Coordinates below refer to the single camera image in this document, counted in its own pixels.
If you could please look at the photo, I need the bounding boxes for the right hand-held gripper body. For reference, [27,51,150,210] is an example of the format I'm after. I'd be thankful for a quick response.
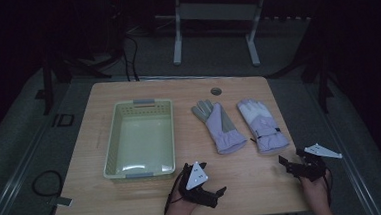
[291,140,345,184]

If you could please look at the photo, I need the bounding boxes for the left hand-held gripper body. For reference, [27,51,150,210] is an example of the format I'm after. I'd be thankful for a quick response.
[176,159,219,203]

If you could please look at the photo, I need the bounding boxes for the purple glove with white fingers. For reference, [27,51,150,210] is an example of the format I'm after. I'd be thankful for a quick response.
[236,96,292,158]

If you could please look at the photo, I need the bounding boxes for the purple glove with grey palm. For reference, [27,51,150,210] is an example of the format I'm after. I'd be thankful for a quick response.
[190,96,249,157]

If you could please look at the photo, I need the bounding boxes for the green plastic basket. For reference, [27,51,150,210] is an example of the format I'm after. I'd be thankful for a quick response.
[98,97,178,184]

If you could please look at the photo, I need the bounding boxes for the person's right hand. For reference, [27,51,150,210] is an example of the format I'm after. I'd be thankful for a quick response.
[298,173,334,210]

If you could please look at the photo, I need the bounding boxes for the person's left hand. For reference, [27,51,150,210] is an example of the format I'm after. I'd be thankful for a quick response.
[163,194,200,215]

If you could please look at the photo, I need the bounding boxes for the black tripod stand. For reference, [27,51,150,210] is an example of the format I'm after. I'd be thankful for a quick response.
[32,51,116,117]
[262,12,338,118]

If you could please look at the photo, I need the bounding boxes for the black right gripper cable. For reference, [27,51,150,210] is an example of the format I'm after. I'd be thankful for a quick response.
[321,166,335,209]

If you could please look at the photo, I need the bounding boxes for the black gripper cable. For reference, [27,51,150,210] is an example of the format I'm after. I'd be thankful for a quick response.
[321,166,335,209]
[160,169,190,215]

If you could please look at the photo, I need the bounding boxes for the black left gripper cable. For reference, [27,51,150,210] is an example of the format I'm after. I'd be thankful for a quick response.
[160,169,190,215]

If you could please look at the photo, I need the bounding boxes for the black hanging cables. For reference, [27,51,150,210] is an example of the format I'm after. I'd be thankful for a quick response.
[120,32,142,84]

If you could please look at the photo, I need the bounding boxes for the black looped floor cable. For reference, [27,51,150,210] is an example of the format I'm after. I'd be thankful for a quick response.
[30,168,66,199]

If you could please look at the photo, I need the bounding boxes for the white metal desk frame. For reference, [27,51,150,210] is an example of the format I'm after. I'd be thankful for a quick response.
[153,0,272,73]

